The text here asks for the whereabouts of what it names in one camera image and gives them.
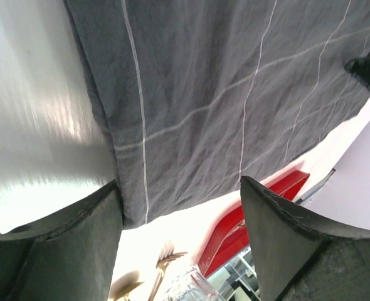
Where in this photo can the gold spoon green handle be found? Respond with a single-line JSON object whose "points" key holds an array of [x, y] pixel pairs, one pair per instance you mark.
{"points": [[121, 288]]}

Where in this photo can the rose gold fork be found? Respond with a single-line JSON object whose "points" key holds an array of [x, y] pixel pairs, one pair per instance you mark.
{"points": [[166, 257]]}

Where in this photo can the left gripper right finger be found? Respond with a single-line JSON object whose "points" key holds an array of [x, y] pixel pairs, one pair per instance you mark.
{"points": [[301, 255]]}

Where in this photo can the grey checked cloth napkin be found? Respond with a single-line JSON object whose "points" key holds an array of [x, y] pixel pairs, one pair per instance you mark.
{"points": [[192, 95]]}

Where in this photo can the clear glass cup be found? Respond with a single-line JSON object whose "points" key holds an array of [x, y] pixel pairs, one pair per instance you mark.
{"points": [[191, 286]]}

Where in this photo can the red rectangular tray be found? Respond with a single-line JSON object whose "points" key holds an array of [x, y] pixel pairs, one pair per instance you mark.
{"points": [[229, 235]]}

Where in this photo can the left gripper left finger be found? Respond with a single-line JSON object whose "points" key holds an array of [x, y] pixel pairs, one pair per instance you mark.
{"points": [[68, 255]]}

